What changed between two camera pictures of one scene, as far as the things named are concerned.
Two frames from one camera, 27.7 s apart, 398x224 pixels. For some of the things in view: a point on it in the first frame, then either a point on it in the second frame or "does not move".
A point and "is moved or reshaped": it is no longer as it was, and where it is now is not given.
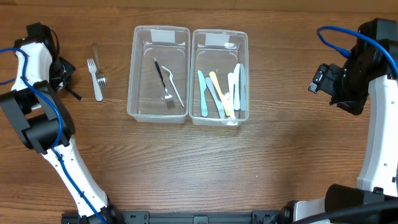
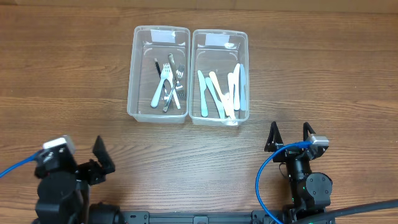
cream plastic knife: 231,79 does not move
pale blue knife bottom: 216,98 does not move
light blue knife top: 203,84 does not move
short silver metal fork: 101,80 → 181,94
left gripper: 65,72 → 92,172
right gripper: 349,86 → 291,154
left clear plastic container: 159,74 does not move
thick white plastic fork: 92,67 → 165,73
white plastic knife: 237,95 does not move
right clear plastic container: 219,83 does not move
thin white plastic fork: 173,84 is moved or reshaped
